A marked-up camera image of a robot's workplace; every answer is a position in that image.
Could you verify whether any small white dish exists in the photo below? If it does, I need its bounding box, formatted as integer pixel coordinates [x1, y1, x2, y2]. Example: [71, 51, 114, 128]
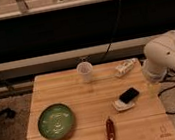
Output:
[112, 100, 135, 112]

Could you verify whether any green ceramic bowl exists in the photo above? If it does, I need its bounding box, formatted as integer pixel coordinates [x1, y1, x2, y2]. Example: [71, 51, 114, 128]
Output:
[37, 103, 76, 140]

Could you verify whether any black smartphone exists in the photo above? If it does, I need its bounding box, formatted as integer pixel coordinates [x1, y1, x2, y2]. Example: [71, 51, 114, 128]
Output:
[119, 87, 140, 103]

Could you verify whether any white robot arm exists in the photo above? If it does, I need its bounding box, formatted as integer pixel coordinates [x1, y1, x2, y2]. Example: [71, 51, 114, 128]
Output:
[141, 30, 175, 83]

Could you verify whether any white ceramic cup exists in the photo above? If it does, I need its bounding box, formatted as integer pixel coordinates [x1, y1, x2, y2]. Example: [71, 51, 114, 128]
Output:
[76, 62, 93, 83]

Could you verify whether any black chair base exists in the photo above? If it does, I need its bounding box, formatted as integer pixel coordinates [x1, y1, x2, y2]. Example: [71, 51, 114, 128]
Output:
[0, 106, 17, 122]

